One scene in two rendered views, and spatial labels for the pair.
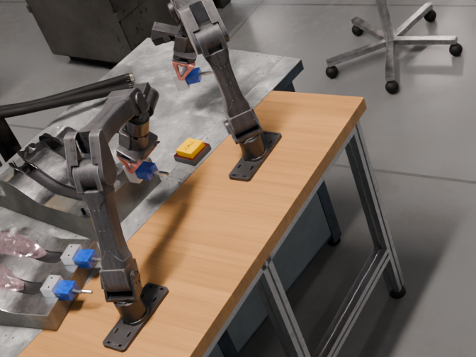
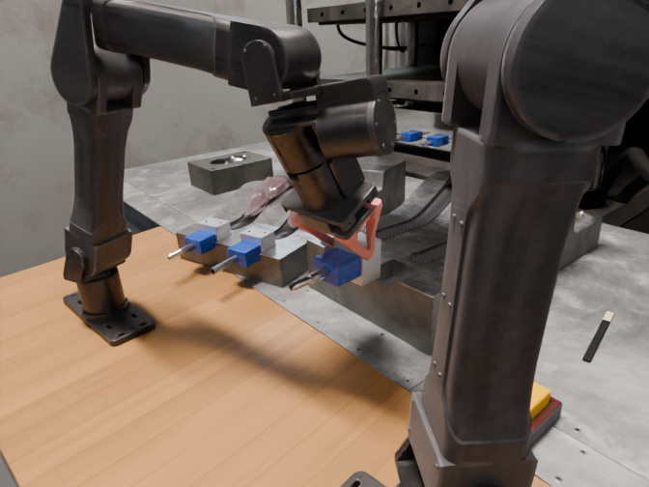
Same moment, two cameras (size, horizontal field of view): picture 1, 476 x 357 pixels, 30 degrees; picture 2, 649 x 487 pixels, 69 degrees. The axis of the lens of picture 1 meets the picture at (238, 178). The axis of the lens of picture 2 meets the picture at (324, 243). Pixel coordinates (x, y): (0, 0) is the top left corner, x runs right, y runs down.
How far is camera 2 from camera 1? 2.23 m
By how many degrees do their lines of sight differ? 77
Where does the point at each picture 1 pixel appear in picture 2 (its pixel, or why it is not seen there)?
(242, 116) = (425, 439)
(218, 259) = (100, 416)
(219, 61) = (462, 185)
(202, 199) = (318, 413)
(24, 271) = (270, 214)
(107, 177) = (58, 78)
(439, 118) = not seen: outside the picture
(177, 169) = not seen: hidden behind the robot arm
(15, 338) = not seen: hidden behind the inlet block
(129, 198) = (365, 297)
